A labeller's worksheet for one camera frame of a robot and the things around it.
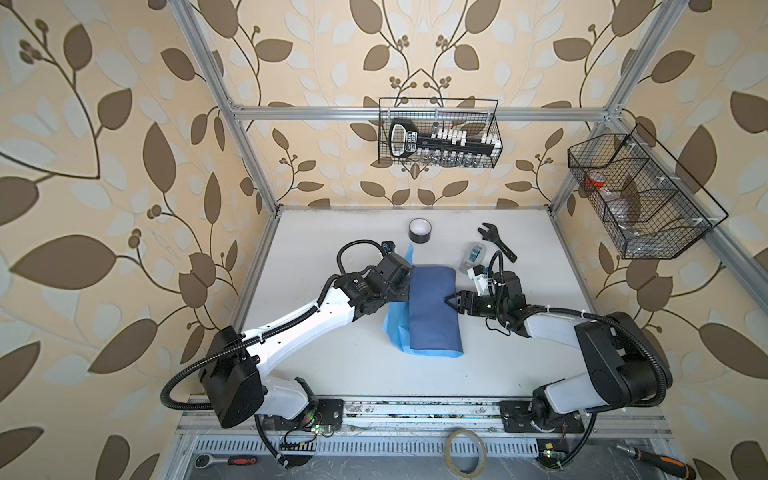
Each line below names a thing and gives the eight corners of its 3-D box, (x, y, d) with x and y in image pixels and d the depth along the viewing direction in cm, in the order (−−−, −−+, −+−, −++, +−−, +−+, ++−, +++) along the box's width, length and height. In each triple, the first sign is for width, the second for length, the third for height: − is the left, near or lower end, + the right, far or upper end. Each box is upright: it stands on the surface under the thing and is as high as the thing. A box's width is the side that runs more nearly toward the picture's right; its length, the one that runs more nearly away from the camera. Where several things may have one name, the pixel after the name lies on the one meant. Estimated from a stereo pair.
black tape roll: (408, 243, 112) (409, 236, 109) (408, 225, 118) (408, 217, 115) (432, 243, 112) (433, 236, 109) (430, 225, 118) (431, 217, 115)
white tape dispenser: (456, 270, 104) (458, 263, 101) (464, 246, 111) (466, 238, 108) (478, 277, 102) (481, 270, 99) (484, 252, 109) (487, 244, 106)
